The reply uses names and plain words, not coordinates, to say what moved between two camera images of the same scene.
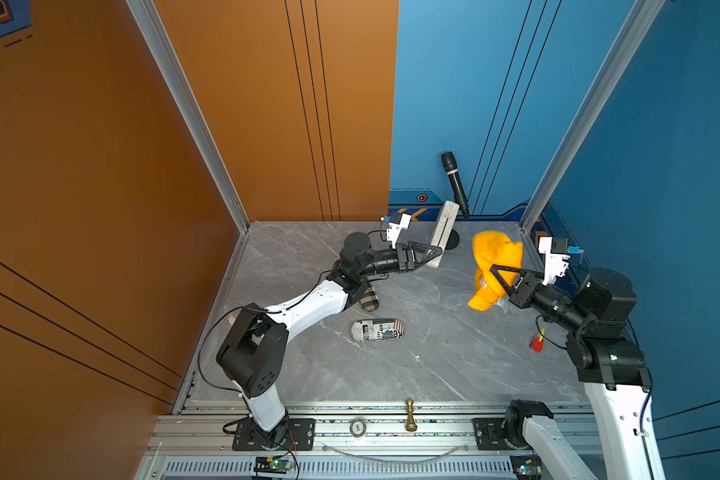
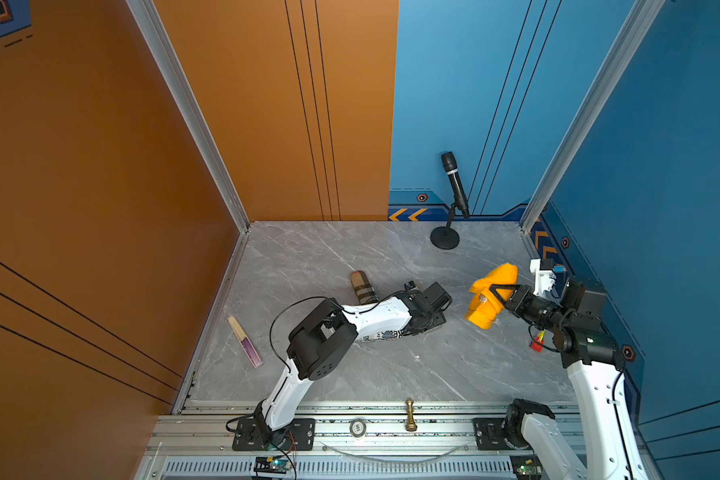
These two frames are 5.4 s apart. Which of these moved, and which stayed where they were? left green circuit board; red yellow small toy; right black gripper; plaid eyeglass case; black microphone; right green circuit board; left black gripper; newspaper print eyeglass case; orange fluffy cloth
Moved: left black gripper; right black gripper; orange fluffy cloth
Stayed: newspaper print eyeglass case; plaid eyeglass case; red yellow small toy; right green circuit board; black microphone; left green circuit board
